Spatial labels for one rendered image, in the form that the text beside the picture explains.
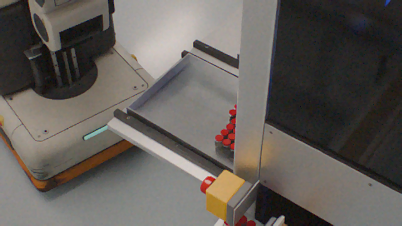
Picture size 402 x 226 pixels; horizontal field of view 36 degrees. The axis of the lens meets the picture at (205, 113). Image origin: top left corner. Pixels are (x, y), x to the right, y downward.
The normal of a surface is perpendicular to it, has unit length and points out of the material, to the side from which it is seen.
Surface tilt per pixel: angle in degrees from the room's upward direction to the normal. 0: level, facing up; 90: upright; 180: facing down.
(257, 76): 90
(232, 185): 0
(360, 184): 90
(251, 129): 90
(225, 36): 0
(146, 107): 0
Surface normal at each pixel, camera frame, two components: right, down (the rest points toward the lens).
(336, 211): -0.59, 0.59
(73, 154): 0.59, 0.59
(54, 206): 0.00, -0.68
